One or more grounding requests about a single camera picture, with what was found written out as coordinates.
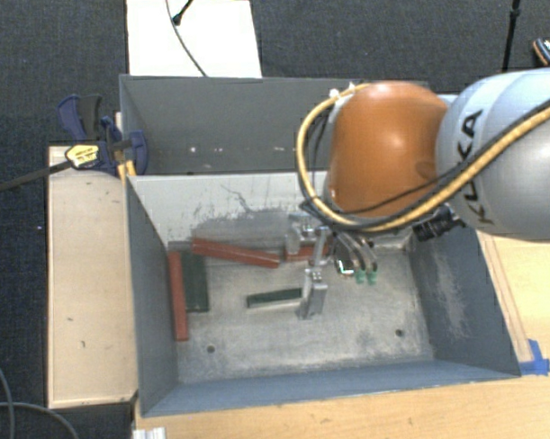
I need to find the grey metal bin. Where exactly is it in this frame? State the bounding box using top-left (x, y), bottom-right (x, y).
top-left (118, 60), bottom-right (524, 419)

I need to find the pale wood flat board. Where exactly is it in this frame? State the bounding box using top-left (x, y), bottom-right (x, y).
top-left (37, 142), bottom-right (141, 410)

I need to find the red-brown flat block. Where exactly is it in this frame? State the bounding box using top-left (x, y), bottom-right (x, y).
top-left (190, 234), bottom-right (282, 273)
top-left (281, 243), bottom-right (336, 264)
top-left (167, 249), bottom-right (191, 343)

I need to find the black cylinder on white bracket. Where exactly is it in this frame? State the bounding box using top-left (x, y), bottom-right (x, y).
top-left (410, 204), bottom-right (466, 245)

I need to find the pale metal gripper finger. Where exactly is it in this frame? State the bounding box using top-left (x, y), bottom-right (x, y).
top-left (282, 212), bottom-right (315, 261)
top-left (295, 266), bottom-right (329, 322)

